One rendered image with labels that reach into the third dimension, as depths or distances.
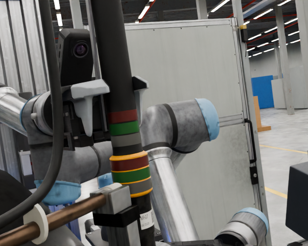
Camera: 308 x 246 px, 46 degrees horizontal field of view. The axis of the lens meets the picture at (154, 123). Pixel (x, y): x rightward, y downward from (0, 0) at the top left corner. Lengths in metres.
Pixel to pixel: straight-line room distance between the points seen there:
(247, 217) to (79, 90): 0.52
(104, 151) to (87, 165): 0.06
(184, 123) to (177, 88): 1.54
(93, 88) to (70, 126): 0.09
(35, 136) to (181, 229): 0.36
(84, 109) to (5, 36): 1.00
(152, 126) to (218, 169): 1.76
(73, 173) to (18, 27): 0.83
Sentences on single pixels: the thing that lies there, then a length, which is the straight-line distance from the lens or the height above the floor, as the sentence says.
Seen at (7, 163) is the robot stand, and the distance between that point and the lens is 1.35.
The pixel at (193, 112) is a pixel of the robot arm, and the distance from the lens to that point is 0.91.
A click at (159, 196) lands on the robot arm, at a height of 1.27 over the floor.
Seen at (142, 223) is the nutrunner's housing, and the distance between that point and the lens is 0.41.
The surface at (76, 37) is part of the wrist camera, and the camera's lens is 0.49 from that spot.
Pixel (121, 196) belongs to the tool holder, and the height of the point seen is 1.39.
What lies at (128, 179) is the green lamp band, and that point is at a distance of 0.39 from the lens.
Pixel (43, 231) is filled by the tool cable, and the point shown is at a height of 1.39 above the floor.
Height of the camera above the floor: 1.47
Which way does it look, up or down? 3 degrees down
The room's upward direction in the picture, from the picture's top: 8 degrees counter-clockwise
